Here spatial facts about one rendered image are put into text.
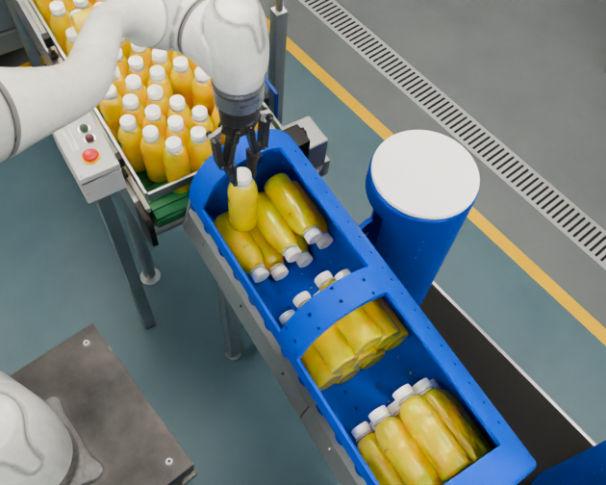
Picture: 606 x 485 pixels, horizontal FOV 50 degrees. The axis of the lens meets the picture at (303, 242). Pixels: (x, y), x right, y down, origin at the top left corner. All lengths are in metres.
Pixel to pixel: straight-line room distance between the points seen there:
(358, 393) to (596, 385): 1.47
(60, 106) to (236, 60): 0.36
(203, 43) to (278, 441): 1.65
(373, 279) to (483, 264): 1.58
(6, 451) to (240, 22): 0.71
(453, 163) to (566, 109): 1.83
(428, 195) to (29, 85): 1.11
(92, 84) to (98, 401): 0.70
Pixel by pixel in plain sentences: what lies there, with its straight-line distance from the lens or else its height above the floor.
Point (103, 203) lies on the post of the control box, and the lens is 1.82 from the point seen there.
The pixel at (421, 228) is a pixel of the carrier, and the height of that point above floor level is 0.99.
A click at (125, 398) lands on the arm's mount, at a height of 1.10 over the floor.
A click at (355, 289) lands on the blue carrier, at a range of 1.25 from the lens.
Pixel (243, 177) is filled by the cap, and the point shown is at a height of 1.25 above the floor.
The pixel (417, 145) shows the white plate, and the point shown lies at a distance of 1.73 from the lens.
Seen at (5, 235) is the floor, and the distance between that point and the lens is 2.91.
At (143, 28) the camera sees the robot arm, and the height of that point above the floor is 1.63.
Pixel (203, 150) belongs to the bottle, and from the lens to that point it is 1.66.
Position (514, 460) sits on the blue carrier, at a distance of 1.23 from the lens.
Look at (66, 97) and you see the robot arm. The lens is 0.78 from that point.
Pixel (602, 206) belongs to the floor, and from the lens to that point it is 3.20.
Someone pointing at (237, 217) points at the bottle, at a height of 1.13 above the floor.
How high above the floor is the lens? 2.35
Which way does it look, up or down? 60 degrees down
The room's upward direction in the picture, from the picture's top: 7 degrees clockwise
